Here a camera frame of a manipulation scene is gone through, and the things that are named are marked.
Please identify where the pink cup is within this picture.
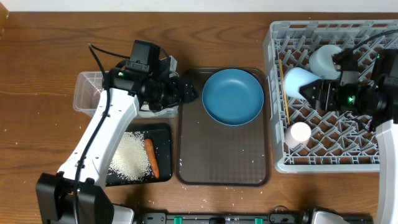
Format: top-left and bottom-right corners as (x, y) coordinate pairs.
(284, 122), (312, 148)

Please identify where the orange carrot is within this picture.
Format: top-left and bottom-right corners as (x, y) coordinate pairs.
(144, 139), (160, 179)

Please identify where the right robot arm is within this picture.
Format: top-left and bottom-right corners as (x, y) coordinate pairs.
(299, 49), (397, 223)

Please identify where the brown serving tray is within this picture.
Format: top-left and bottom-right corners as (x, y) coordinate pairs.
(175, 67), (272, 187)

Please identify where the white paper napkin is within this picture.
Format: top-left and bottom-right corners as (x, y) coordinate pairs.
(137, 104), (178, 118)

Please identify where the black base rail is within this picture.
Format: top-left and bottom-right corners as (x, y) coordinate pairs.
(111, 203), (374, 224)

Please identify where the dark blue plate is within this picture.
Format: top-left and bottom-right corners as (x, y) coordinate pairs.
(201, 68), (265, 126)

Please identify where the light blue bowl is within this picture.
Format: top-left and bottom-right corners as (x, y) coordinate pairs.
(309, 45), (342, 80)

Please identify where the black tray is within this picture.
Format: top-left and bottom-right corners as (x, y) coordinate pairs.
(106, 123), (172, 186)

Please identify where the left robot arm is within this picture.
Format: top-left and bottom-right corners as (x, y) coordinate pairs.
(35, 40), (198, 223)

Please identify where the white rice pile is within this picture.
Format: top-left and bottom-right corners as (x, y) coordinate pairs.
(109, 132), (150, 181)

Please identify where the light blue cup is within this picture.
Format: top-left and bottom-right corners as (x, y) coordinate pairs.
(284, 67), (320, 100)

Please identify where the grey dishwasher rack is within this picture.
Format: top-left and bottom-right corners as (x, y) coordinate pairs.
(262, 20), (397, 173)

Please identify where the clear plastic bin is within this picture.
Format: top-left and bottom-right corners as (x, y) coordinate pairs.
(73, 71), (180, 119)

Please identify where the wooden chopstick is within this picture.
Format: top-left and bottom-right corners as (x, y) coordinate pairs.
(278, 59), (285, 95)
(283, 89), (290, 125)

